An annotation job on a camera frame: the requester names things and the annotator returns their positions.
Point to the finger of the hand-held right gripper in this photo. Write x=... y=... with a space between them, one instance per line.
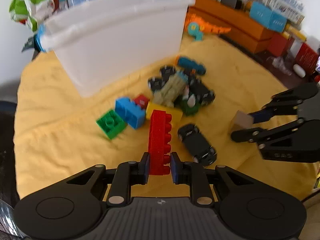
x=262 y=116
x=247 y=135

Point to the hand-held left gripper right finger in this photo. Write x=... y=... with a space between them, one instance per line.
x=175 y=167

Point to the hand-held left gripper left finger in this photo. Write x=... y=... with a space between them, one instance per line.
x=147 y=166

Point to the wooden cube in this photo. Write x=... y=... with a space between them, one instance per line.
x=241 y=120

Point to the long red building brick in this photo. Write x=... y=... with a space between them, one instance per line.
x=158 y=140

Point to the green red white toy car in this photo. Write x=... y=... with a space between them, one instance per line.
x=190 y=107

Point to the white translucent plastic bin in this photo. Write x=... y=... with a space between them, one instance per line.
x=120 y=42

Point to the yellow building brick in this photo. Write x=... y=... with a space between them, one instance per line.
x=175 y=116

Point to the clear plastic wrapper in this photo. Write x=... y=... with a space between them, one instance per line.
x=278 y=63

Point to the green building brick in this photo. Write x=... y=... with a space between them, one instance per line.
x=110 y=125

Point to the blue building brick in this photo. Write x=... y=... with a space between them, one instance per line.
x=130 y=112

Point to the small white case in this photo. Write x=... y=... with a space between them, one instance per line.
x=299 y=70

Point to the small red building brick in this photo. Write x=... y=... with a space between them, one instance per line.
x=141 y=101

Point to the dark red box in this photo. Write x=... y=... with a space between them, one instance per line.
x=306 y=56

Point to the yellow cloth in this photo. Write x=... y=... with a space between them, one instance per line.
x=62 y=142

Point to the blue toy car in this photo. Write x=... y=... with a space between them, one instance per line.
x=190 y=63

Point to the yellow box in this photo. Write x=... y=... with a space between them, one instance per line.
x=296 y=32

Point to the light blue box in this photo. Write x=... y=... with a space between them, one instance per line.
x=265 y=15

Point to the orange toy dinosaur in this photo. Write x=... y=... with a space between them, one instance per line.
x=207 y=25

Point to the teal toy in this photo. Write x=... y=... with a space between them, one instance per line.
x=196 y=31

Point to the white printed boxes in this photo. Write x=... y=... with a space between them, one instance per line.
x=287 y=2

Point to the black chair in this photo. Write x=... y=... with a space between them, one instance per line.
x=6 y=155

